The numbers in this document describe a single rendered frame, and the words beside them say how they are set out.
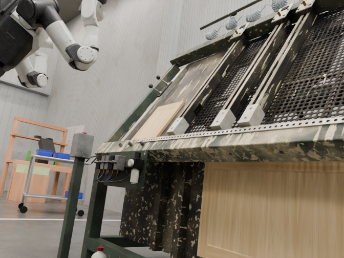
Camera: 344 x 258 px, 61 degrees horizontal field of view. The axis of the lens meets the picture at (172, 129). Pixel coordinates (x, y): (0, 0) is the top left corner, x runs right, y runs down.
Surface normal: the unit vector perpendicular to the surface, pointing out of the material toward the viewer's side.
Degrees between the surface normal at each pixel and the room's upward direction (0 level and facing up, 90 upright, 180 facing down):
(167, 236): 90
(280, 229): 90
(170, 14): 90
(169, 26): 90
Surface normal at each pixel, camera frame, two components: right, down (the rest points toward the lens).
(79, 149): 0.64, -0.09
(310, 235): -0.76, -0.22
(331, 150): -0.51, 0.69
